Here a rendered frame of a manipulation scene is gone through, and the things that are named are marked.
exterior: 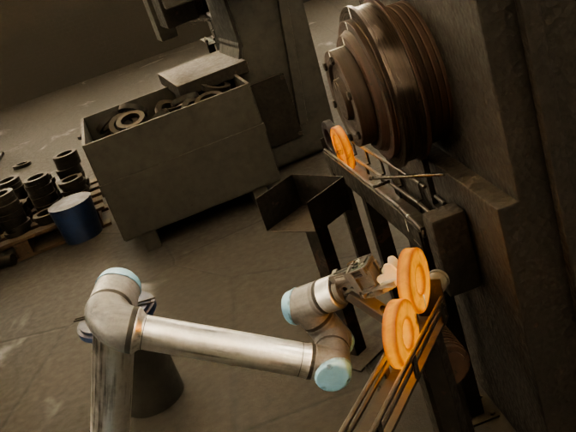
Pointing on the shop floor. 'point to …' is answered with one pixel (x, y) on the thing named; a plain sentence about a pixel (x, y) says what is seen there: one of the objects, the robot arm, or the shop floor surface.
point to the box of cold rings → (177, 155)
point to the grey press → (256, 65)
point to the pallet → (16, 213)
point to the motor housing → (460, 365)
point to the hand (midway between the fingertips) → (411, 273)
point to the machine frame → (512, 195)
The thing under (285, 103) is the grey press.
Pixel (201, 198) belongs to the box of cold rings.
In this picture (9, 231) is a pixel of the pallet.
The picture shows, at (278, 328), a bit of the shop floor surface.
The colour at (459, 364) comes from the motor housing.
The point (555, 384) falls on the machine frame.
